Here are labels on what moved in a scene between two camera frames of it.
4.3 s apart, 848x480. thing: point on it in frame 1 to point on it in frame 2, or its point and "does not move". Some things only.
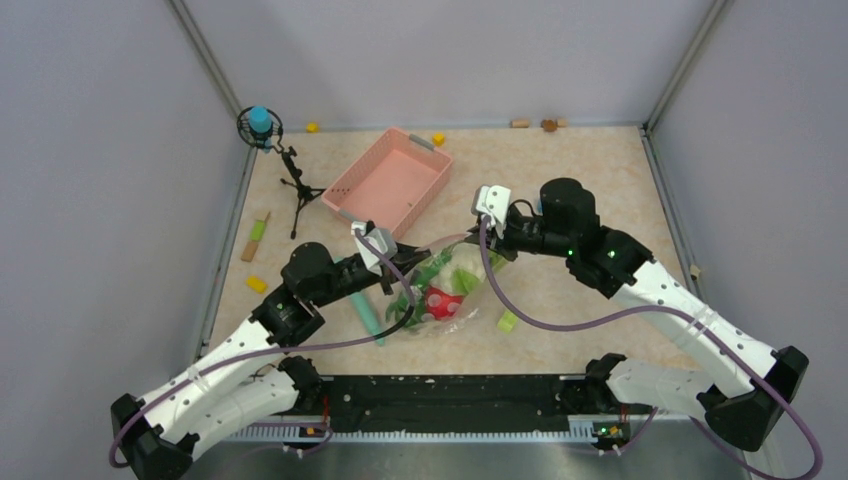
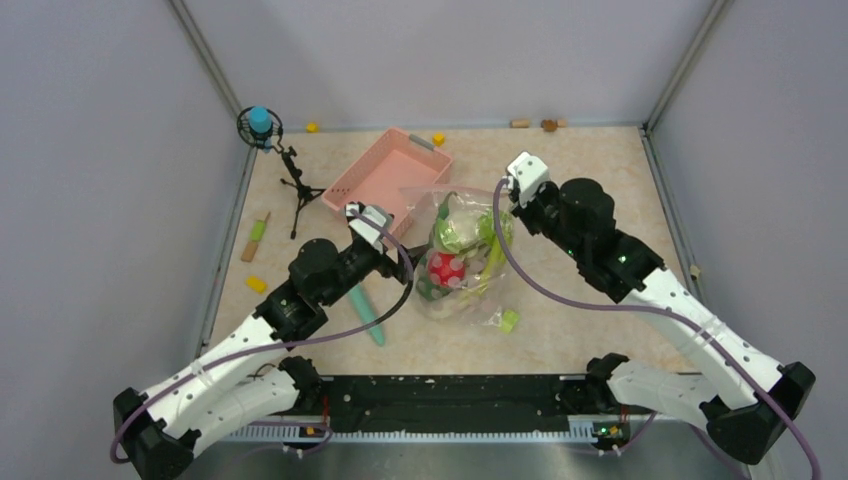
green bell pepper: x=399 y=306 to x=452 y=234
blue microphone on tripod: x=262 y=127 does not move
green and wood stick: x=257 y=234 does not move
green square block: x=507 y=323 does not move
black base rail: x=459 y=404 does not move
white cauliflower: x=467 y=259 to x=460 y=230
